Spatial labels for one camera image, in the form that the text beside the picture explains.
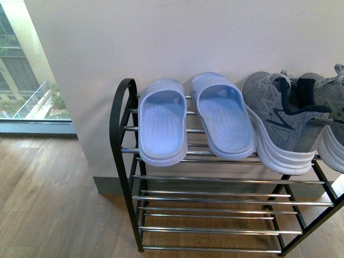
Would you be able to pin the light blue slipper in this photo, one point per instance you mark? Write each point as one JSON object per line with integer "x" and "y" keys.
{"x": 220, "y": 106}
{"x": 162, "y": 114}

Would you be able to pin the grey sneaker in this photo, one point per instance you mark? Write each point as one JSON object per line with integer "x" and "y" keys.
{"x": 329, "y": 92}
{"x": 287, "y": 121}

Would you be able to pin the black metal shoe rack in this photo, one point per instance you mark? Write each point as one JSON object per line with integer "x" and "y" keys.
{"x": 213, "y": 214}

